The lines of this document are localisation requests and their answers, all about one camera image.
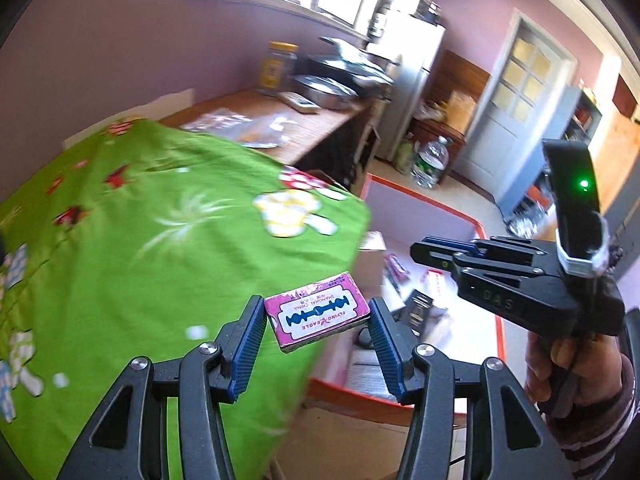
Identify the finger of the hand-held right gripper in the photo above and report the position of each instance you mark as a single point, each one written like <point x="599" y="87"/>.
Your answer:
<point x="500" y="246"/>
<point x="435" y="257"/>

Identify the glass jar with yellow lid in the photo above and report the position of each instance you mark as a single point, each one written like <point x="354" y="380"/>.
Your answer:
<point x="275" y="72"/>

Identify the brown cardboard box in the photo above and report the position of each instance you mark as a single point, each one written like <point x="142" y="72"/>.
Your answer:
<point x="372" y="247"/>

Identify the blue shelf cabinet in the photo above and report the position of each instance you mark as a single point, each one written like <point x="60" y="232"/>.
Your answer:
<point x="555" y="135"/>

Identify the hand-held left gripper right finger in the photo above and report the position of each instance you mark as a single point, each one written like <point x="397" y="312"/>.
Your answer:
<point x="387" y="345"/>

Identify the large water bottle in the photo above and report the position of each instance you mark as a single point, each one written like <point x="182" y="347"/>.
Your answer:
<point x="430" y="162"/>

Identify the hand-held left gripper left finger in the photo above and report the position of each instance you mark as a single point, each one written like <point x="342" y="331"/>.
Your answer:
<point x="247" y="345"/>

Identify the white panelled door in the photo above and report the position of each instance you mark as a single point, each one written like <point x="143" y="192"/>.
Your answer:
<point x="500" y="125"/>

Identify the person's right forearm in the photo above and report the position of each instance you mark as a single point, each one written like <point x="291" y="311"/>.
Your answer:
<point x="600" y="435"/>

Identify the person's right hand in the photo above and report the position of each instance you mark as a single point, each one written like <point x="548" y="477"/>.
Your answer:
<point x="595" y="355"/>

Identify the red and white box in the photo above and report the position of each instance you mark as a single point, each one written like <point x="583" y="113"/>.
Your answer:
<point x="435" y="280"/>

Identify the pink razor blade box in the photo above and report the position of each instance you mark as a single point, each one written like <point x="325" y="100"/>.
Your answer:
<point x="315" y="310"/>

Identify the green printed cloth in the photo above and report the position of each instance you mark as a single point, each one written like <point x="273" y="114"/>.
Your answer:
<point x="150" y="270"/>

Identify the wooden cabinet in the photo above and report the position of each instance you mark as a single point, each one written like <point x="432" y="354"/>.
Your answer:
<point x="460" y="75"/>

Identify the cardboard bin with orange rim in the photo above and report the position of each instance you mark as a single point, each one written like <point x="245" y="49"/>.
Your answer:
<point x="425" y="205"/>

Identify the metal bowls and pans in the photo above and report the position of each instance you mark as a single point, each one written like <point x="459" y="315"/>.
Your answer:
<point x="330" y="65"/>

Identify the clear plastic bag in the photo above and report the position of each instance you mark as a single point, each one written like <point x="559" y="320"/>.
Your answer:
<point x="225" y="122"/>

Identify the silver refrigerator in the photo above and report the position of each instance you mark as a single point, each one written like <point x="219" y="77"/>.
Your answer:
<point x="410" y="85"/>

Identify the pink striped packet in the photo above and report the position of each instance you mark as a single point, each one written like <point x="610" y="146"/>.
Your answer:
<point x="397" y="267"/>

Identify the metal basin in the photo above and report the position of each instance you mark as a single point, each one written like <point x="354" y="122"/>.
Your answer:
<point x="325" y="91"/>

